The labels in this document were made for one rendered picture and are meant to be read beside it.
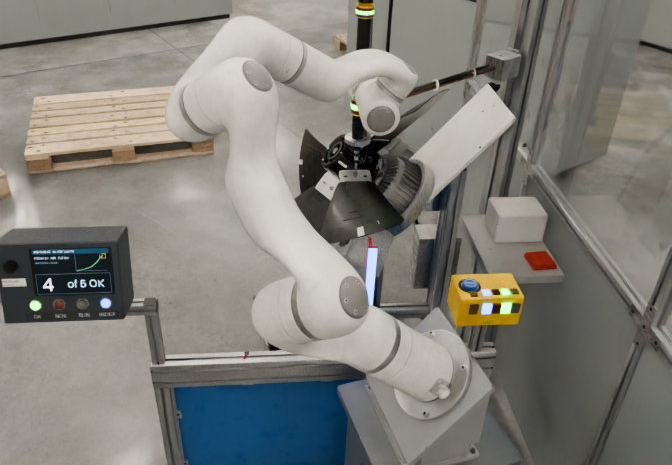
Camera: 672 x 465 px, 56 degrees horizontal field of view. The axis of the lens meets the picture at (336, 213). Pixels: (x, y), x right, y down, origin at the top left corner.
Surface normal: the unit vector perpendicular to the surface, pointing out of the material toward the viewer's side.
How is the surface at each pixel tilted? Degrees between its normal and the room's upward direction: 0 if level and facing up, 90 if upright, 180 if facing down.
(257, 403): 90
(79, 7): 90
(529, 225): 90
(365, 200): 8
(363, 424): 0
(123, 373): 0
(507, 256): 0
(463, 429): 90
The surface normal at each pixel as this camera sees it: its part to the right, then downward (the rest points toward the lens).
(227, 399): 0.09, 0.54
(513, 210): 0.04, -0.84
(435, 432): -0.68, -0.47
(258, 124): 0.65, 0.47
